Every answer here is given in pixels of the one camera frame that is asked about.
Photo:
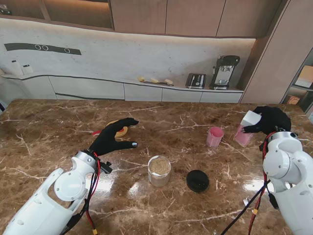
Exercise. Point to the small white paper scrap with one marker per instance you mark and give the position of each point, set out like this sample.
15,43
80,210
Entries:
245,202

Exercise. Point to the clear glass grain jar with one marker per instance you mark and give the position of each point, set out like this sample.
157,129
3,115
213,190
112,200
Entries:
159,172

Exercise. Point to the white counter cabinet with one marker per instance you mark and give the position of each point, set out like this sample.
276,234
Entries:
85,88

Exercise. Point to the orange printed box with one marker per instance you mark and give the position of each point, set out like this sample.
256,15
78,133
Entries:
292,100

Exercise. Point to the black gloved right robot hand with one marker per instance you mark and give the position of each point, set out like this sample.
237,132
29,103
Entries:
271,120

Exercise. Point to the black espresso machine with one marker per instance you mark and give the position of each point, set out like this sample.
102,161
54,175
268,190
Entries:
225,71

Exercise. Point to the short white bottle black cap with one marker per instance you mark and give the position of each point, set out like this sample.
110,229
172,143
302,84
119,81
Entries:
27,69

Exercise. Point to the wooden wall cabinets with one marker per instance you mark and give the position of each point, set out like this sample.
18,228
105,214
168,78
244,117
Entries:
190,17

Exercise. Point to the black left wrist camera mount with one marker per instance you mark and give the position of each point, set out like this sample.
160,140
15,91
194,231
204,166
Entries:
106,167

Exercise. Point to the black toaster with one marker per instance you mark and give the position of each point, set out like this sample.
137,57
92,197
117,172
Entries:
195,80

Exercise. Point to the pale flat board on shelf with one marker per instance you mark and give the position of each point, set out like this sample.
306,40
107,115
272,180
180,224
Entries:
305,76

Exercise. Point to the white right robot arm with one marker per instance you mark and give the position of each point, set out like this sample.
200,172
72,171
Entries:
288,176

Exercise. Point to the black wall panel with rings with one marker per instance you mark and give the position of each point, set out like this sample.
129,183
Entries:
24,47

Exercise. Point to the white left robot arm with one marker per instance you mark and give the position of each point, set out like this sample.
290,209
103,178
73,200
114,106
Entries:
49,195

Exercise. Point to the dark wooden serving board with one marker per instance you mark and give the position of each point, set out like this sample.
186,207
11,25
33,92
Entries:
159,83

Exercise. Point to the red measuring spoon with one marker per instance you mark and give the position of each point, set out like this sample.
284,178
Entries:
96,133

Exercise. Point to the pink measuring cup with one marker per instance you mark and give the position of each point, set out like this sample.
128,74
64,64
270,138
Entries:
215,137

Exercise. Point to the yellow plastic bowl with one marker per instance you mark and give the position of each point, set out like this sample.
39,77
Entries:
122,132

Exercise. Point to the pink container with white lid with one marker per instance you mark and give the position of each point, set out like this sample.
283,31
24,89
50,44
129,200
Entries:
242,137

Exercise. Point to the yellow bread piece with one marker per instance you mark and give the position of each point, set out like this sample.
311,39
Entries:
141,79
168,81
154,80

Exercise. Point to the black round jar lid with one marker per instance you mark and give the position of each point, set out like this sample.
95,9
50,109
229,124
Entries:
198,181

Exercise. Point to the white square container lid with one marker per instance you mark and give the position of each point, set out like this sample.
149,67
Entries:
252,118

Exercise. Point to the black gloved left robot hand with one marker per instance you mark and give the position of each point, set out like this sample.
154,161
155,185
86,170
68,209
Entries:
110,139

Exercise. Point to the tall white bottle black cap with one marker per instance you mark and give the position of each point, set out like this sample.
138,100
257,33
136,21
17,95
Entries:
16,68

